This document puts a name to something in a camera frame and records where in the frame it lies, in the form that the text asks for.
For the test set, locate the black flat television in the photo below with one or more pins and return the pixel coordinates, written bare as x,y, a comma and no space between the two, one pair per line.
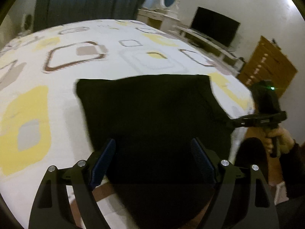
215,26

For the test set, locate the dark sleeved right forearm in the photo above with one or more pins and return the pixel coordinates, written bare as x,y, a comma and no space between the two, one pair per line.
291,212

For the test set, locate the black pants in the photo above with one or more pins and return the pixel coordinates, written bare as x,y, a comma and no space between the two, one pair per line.
149,124

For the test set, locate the white tv stand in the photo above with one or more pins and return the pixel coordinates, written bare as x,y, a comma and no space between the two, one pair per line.
210,47

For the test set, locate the patterned white bed sheet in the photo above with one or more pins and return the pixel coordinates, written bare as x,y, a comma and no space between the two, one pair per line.
42,123

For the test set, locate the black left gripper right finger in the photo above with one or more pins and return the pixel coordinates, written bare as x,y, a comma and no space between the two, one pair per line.
242,198

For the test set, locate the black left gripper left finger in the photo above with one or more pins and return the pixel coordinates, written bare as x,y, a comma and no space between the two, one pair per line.
51,206

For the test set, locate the right hand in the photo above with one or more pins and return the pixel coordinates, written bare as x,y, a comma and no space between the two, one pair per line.
285,142

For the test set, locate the white dressing table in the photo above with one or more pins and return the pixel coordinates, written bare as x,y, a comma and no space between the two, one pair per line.
158,20

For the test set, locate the brown wooden drawer cabinet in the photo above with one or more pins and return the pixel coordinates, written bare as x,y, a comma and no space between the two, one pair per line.
267,62

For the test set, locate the dark blue curtain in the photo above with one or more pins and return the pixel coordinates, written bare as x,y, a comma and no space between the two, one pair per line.
50,13

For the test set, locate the small round fan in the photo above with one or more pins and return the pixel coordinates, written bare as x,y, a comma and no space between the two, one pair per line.
27,21

